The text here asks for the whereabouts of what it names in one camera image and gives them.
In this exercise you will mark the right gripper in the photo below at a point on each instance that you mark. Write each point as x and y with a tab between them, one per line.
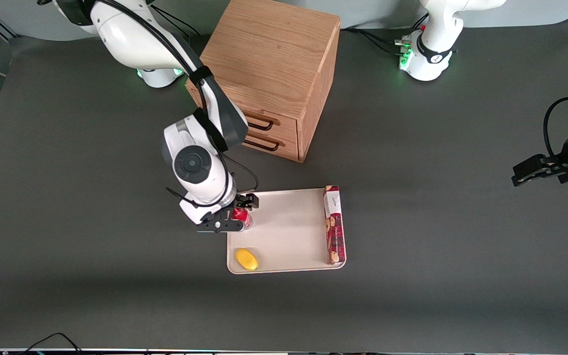
240	203

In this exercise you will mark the red coke bottle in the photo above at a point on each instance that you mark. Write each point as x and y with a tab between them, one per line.
241	215

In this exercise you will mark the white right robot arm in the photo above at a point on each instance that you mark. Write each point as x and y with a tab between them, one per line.
131	39

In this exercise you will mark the cream plastic tray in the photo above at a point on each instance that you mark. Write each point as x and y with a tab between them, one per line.
289	231

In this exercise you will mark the yellow lemon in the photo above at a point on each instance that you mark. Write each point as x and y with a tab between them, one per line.
246	259

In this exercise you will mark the red cookie box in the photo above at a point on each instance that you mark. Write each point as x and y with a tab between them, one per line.
334	227

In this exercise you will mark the wooden two-drawer cabinet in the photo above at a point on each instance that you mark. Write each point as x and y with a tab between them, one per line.
274	49

